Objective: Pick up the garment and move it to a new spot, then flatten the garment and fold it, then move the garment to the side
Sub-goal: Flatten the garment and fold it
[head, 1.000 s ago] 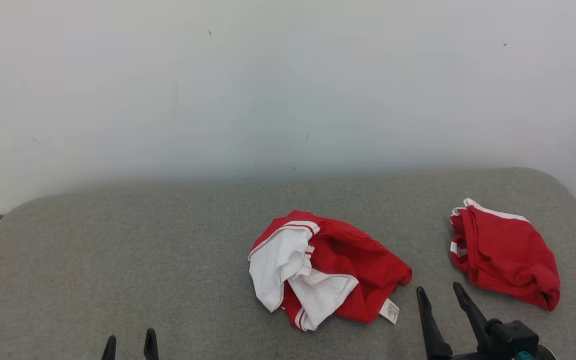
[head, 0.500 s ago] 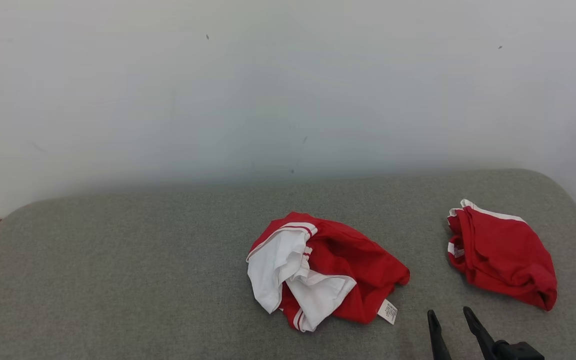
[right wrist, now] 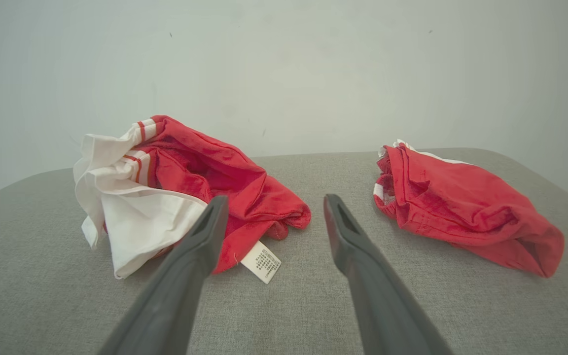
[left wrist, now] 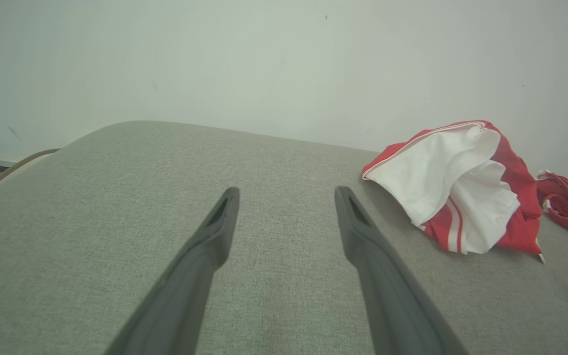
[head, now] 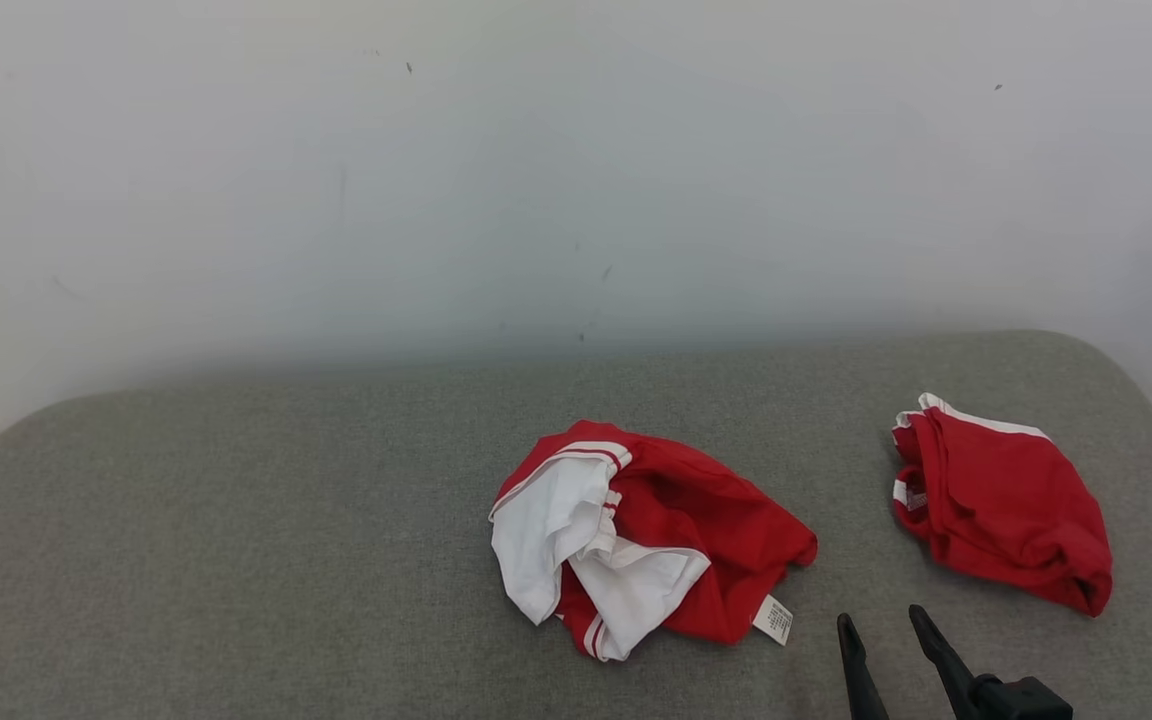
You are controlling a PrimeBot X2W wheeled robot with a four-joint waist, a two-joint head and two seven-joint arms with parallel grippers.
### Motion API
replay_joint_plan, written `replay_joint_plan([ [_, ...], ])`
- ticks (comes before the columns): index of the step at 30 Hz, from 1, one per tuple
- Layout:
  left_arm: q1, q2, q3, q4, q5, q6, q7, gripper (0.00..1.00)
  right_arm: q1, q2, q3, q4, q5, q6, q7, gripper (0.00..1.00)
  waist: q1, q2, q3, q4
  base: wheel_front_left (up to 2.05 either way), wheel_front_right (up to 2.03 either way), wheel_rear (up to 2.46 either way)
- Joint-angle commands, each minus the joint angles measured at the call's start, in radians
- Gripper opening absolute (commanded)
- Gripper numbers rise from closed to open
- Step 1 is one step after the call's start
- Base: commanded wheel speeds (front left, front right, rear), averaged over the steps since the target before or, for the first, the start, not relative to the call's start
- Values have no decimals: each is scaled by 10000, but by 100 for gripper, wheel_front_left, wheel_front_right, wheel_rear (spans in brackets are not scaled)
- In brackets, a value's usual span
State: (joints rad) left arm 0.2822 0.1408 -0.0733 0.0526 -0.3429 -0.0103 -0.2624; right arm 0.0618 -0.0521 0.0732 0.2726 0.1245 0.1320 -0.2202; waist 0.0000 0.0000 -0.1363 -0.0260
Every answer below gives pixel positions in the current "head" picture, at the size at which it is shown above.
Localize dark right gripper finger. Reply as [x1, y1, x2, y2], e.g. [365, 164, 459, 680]
[836, 613, 890, 720]
[908, 604, 983, 720]

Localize red shorts with white trim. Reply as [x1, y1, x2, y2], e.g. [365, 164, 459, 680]
[891, 392, 1115, 618]

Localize red Bulls basketball jersey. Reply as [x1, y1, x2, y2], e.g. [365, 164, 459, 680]
[489, 420, 819, 663]

